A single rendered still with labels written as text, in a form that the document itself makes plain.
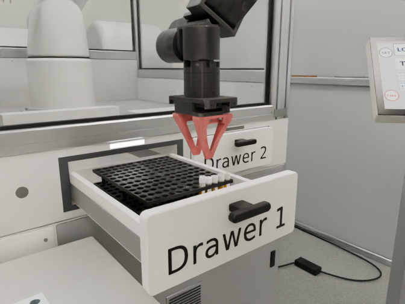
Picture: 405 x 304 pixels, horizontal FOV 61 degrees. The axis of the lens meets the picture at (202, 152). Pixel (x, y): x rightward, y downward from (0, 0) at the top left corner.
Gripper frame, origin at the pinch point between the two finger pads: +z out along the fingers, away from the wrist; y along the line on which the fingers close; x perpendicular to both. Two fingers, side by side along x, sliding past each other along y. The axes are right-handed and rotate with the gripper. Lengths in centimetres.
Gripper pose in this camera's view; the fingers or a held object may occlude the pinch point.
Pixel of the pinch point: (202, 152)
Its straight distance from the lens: 56.8
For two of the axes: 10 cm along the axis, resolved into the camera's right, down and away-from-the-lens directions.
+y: 6.2, 1.8, -7.6
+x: 7.8, -1.6, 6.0
